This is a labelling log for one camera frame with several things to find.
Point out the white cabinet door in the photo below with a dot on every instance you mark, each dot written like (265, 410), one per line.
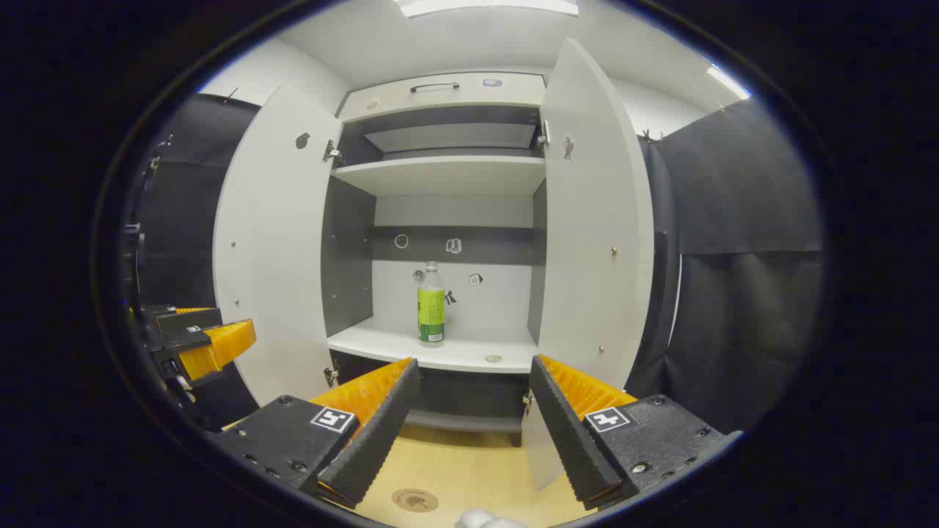
(271, 257)
(587, 220)

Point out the black backdrop cloth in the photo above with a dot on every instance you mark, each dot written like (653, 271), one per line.
(733, 293)

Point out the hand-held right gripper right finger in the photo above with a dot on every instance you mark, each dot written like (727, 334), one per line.
(572, 440)

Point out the white cabinet drawer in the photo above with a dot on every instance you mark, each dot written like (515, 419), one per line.
(455, 103)

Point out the large ceiling light panel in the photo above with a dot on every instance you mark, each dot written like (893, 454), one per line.
(488, 6)

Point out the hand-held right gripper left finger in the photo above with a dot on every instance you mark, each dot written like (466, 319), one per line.
(374, 440)

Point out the green label plastic bottle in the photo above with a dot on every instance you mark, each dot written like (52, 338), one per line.
(431, 315)

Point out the narrow ceiling light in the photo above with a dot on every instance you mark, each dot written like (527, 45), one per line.
(728, 82)

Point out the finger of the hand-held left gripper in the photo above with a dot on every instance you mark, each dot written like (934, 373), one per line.
(220, 346)
(192, 310)

